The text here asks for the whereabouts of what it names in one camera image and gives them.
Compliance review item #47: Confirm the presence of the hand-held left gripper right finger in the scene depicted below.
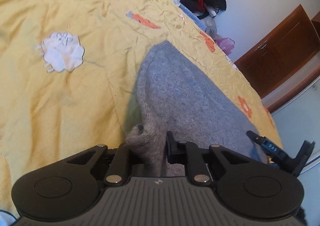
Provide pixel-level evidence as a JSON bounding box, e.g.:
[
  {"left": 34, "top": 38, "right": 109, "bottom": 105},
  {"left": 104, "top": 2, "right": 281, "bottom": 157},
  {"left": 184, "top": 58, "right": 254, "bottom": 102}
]
[{"left": 166, "top": 131, "right": 247, "bottom": 187}]

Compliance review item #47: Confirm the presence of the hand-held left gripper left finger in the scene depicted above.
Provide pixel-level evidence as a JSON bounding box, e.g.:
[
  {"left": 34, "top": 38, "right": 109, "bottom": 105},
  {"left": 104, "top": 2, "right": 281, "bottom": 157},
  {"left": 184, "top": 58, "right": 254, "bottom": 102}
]
[{"left": 66, "top": 142, "right": 133, "bottom": 187}]

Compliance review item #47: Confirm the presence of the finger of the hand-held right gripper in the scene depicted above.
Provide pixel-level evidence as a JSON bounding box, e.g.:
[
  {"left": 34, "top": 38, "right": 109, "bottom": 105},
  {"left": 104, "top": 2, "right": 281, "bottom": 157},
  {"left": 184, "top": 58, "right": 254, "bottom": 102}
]
[
  {"left": 289, "top": 139, "right": 315, "bottom": 177},
  {"left": 246, "top": 129, "right": 289, "bottom": 166}
]

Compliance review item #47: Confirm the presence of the grey knit sweater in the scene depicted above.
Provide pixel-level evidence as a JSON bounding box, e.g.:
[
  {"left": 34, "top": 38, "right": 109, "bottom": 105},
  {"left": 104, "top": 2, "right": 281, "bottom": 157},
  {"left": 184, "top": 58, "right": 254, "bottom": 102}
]
[{"left": 125, "top": 40, "right": 270, "bottom": 179}]

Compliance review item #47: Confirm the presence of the yellow flower print blanket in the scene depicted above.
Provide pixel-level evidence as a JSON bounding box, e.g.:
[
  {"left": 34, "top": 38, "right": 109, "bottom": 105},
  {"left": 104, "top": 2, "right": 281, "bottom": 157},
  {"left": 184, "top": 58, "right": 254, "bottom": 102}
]
[{"left": 0, "top": 0, "right": 284, "bottom": 220}]

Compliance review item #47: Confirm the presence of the wooden door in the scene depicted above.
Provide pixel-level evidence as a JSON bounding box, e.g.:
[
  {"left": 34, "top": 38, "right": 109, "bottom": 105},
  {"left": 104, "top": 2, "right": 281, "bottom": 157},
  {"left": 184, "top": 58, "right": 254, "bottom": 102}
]
[{"left": 234, "top": 4, "right": 320, "bottom": 114}]

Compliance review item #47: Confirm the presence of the pink cloth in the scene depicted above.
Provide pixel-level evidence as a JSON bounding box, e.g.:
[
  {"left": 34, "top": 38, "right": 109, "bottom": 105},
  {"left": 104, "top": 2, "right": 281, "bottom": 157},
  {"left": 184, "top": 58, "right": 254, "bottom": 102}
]
[{"left": 215, "top": 36, "right": 236, "bottom": 54}]

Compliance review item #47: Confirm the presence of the light grey cloth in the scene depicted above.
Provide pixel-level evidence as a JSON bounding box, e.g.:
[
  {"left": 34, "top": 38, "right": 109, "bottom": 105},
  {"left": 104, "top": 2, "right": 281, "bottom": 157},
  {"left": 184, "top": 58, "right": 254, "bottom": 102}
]
[{"left": 202, "top": 18, "right": 217, "bottom": 39}]

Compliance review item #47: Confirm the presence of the wooden cabinet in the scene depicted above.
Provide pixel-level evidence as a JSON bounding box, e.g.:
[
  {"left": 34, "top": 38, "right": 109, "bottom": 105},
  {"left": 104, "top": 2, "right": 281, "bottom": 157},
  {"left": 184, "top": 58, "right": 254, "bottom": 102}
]
[{"left": 311, "top": 11, "right": 320, "bottom": 32}]

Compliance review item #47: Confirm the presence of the light blue towel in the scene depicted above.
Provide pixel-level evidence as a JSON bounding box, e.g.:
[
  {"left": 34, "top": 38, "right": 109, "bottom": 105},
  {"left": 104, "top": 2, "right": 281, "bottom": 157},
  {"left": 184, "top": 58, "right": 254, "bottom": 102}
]
[{"left": 179, "top": 5, "right": 202, "bottom": 22}]

